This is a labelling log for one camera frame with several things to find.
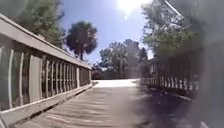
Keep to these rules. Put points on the cluster of green trees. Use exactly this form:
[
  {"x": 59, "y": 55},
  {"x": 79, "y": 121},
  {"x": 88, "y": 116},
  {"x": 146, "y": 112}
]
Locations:
[{"x": 121, "y": 58}]

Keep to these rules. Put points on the pale concrete path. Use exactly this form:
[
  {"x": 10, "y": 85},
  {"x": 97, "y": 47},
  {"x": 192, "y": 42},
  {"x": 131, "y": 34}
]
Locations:
[{"x": 115, "y": 83}]

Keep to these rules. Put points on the tall round-crowned tree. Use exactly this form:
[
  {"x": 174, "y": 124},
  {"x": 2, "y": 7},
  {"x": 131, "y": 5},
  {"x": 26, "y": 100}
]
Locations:
[{"x": 81, "y": 37}]

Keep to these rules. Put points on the wooden plank bridge deck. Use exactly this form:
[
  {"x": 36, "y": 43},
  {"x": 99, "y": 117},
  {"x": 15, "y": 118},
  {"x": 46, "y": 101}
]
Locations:
[{"x": 100, "y": 106}]

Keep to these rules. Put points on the dark wooden railing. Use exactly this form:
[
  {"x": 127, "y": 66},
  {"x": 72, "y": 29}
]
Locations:
[{"x": 173, "y": 76}]

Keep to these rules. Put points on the large leafy tree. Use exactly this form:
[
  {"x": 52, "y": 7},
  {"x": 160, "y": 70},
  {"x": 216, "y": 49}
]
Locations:
[{"x": 166, "y": 26}]

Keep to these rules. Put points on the pale wooden railing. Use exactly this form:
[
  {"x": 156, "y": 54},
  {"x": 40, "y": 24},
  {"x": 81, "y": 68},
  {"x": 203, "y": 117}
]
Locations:
[{"x": 36, "y": 76}]

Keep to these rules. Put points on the leafy tree behind railing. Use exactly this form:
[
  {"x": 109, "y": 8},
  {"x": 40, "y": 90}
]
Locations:
[{"x": 40, "y": 18}]

